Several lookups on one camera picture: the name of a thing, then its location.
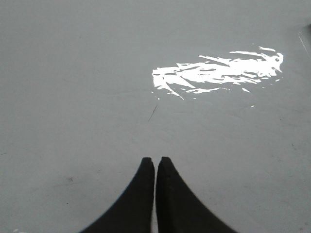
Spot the white whiteboard with metal frame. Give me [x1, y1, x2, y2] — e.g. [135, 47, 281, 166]
[0, 0, 311, 233]

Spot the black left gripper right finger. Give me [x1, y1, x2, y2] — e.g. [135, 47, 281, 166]
[155, 157, 235, 233]

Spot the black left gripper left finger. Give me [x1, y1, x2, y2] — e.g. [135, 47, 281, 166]
[82, 157, 155, 233]

